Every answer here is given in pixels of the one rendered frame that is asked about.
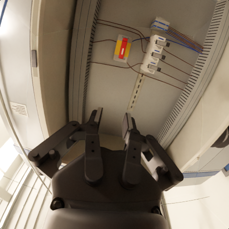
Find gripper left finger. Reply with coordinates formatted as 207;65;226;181
27;106;105;186

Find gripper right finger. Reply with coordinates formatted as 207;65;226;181
119;112;185;192

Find grey yellow isolator box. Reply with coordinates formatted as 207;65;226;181
112;34;133;64

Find white paper label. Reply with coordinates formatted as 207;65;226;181
9;100;30;117

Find white slatted panel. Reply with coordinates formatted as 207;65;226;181
0;137;53;229

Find grey bench with blue edge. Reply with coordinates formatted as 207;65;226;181
182;125;229;187

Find beige electrical cabinet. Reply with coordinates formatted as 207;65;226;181
29;0;229;173

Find light grey cabinet door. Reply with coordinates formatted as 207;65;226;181
0;0;50;177

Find dark grey door latch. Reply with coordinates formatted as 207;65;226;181
31;49;38;68

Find grey breaker toggle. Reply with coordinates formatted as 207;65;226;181
151;52;166;61
155;39;170;48
147;64;162;72

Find white blue terminal block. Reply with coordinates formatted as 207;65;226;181
149;16;170;32

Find beige perforated mounting rail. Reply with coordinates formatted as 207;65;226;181
127;73;145;111

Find grey slotted wire duct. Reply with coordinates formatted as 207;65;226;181
156;0;229;150
68;0;102;126

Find brown wire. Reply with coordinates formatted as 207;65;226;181
96;18;151;43
158;58;193;77
92;38;118;44
167;27;204;52
126;61;186;91
96;22;147;54
159;69;189;85
89;61;144;70
168;26;205;50
163;48;196;68

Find red isolator handle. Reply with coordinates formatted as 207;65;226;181
118;37;129;59

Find blue wire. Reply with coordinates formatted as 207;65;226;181
165;39;203;54
131;36;151;43
164;31;203;54

